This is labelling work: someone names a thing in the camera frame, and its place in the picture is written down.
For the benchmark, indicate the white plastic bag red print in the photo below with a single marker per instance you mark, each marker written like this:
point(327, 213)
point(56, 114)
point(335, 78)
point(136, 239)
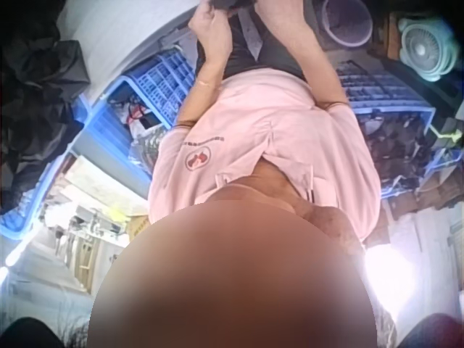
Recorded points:
point(143, 119)

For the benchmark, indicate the blue plastic lattice basket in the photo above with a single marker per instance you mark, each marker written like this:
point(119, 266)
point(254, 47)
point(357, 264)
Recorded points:
point(159, 76)

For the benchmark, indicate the round purple plastic bucket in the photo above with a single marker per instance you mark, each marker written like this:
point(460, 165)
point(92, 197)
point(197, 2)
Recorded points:
point(346, 21)

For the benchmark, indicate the large white tub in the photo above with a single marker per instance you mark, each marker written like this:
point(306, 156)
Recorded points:
point(119, 40)

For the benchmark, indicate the person's left hand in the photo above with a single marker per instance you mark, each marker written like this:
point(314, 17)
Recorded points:
point(215, 32)

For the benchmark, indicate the dark cloth garment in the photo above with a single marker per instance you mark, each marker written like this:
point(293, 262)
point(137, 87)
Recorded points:
point(226, 4)

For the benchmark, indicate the pale green table fan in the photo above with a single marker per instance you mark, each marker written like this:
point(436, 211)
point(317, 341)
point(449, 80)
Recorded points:
point(427, 49)

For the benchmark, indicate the person's right hand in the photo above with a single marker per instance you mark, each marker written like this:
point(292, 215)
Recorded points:
point(281, 11)

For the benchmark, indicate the person's legs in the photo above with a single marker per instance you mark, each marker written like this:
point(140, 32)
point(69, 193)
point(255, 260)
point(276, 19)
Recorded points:
point(250, 50)

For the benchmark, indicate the blue plastic crate with clothes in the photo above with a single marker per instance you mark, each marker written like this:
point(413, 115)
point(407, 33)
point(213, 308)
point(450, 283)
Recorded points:
point(384, 98)

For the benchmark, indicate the heap of black garments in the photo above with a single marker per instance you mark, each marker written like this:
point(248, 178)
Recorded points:
point(36, 101)

